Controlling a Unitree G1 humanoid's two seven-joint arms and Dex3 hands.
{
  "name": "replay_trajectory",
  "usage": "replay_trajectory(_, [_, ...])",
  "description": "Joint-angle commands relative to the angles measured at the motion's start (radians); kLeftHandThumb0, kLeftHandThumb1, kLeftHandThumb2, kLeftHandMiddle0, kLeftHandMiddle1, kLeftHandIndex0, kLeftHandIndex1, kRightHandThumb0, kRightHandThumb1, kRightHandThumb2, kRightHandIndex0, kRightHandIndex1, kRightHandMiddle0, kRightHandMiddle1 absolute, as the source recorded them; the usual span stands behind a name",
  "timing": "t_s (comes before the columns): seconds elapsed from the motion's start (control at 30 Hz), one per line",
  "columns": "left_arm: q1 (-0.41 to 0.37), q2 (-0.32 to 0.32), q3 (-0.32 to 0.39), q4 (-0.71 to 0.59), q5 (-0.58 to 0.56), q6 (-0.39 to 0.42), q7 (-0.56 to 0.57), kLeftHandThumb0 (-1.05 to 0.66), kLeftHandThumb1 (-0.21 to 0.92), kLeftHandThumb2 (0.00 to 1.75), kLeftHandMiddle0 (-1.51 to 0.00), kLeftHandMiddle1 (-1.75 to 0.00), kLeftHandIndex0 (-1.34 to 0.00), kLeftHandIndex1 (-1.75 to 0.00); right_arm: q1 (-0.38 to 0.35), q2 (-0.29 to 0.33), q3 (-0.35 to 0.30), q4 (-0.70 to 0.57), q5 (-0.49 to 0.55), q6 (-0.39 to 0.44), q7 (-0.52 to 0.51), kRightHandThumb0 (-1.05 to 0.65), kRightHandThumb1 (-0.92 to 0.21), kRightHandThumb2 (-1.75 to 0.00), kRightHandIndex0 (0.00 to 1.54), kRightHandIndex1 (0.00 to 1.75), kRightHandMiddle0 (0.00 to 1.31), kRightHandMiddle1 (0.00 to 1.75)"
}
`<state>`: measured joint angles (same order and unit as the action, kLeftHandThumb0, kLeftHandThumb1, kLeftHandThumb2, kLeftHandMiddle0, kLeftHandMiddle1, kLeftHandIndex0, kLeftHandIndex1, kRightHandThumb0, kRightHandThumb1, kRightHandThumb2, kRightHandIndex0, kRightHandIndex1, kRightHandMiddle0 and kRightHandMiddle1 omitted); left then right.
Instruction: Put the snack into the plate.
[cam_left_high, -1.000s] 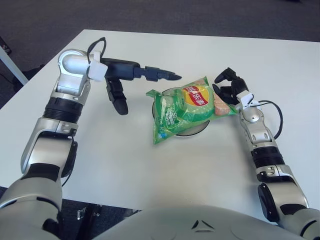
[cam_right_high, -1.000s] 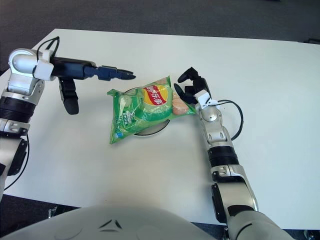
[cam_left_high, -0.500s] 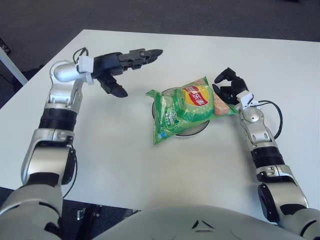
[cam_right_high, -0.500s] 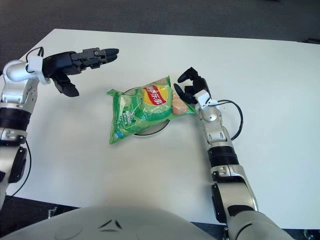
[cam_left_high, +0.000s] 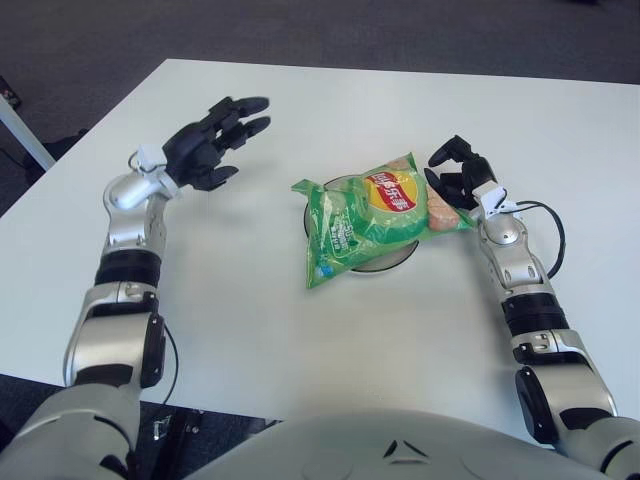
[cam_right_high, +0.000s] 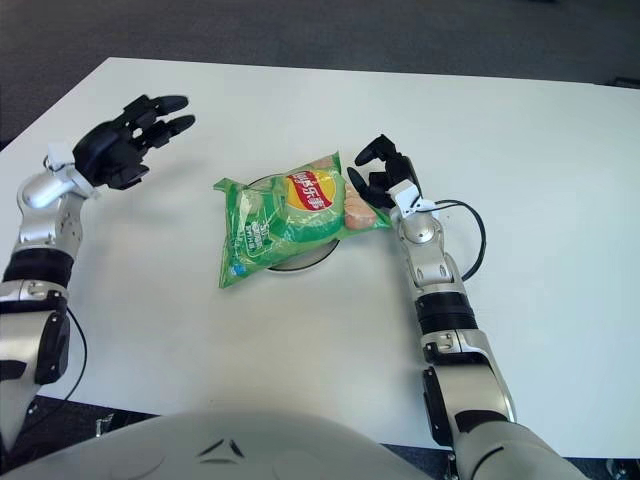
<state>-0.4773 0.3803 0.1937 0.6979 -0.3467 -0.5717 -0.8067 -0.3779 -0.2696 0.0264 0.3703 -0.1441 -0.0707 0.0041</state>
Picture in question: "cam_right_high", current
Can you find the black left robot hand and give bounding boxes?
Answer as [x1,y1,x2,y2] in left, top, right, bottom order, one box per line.
[72,93,197,190]

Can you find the white plate with black rim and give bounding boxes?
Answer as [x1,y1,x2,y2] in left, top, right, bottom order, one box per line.
[247,174,342,274]

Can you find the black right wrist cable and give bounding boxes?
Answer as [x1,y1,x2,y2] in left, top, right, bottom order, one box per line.
[434,199,486,281]

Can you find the grey robot torso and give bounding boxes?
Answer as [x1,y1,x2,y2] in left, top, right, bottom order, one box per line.
[0,407,456,480]

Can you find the green potato chip bag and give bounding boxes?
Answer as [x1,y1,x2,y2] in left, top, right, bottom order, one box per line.
[213,148,394,290]

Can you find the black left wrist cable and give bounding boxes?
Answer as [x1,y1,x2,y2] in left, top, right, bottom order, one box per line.
[62,304,89,401]

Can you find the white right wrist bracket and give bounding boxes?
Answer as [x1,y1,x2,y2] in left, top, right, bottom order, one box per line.
[389,182,441,219]

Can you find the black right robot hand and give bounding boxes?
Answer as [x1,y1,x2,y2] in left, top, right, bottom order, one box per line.
[346,133,421,211]

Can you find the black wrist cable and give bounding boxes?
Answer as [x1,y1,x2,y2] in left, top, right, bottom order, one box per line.
[62,304,89,401]
[434,199,486,281]

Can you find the table caster wheel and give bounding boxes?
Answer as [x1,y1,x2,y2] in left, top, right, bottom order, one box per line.
[603,455,632,480]

